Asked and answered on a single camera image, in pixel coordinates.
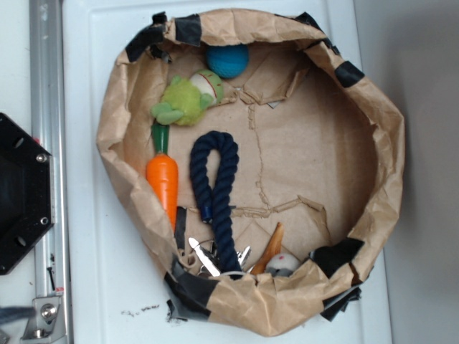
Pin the blue rubber ball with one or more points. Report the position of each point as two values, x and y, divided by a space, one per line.
228 61

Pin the white green stitched ball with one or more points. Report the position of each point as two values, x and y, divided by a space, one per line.
211 84

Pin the orange toy carrot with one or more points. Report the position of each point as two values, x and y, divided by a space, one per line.
162 172

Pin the green plush frog toy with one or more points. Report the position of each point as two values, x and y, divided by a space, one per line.
184 101

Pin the silver metal keys bunch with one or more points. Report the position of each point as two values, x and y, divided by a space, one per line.
210 261

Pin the brown paper bag bin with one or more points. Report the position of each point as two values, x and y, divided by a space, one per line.
321 151

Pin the grey white plush mouse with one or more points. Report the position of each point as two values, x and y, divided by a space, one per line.
282 265

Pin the black screw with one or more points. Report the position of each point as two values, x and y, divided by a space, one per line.
51 278

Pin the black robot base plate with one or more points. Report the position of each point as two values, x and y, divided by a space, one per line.
26 200

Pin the aluminium extrusion rail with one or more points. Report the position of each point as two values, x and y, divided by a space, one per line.
48 127

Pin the metal corner bracket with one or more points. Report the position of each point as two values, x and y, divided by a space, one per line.
47 325

